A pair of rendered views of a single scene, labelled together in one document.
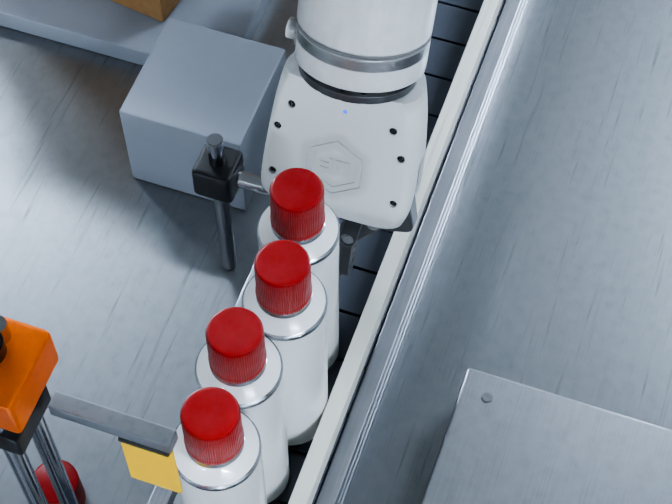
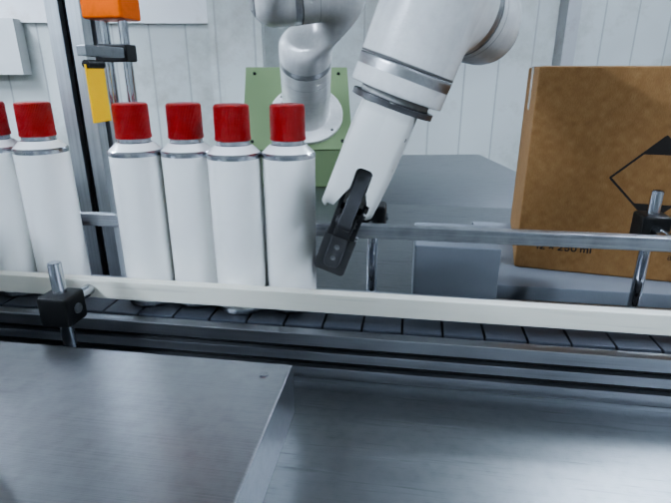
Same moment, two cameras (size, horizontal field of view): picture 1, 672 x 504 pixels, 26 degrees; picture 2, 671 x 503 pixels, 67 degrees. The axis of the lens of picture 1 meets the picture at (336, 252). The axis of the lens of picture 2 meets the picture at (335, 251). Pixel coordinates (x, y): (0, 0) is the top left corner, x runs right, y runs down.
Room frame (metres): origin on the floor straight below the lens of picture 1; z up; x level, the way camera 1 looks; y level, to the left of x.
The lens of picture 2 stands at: (0.44, -0.46, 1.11)
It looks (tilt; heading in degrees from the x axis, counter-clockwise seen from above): 20 degrees down; 79
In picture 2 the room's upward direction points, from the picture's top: straight up
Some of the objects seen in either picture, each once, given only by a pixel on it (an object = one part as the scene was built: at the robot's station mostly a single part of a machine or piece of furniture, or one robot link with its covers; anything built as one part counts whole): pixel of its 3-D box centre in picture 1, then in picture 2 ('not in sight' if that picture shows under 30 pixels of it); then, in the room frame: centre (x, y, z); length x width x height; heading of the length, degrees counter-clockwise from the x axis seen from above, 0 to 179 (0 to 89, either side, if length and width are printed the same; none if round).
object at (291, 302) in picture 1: (287, 345); (238, 211); (0.44, 0.03, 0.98); 0.05 x 0.05 x 0.20
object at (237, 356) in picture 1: (244, 409); (193, 207); (0.39, 0.06, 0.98); 0.05 x 0.05 x 0.20
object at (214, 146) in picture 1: (250, 212); (371, 256); (0.59, 0.06, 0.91); 0.07 x 0.03 x 0.17; 71
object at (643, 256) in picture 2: not in sight; (651, 270); (0.87, -0.04, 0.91); 0.07 x 0.03 x 0.17; 71
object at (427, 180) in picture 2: not in sight; (372, 188); (0.80, 0.87, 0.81); 0.90 x 0.90 x 0.04; 83
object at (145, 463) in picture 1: (151, 462); (98, 91); (0.31, 0.10, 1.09); 0.03 x 0.01 x 0.06; 71
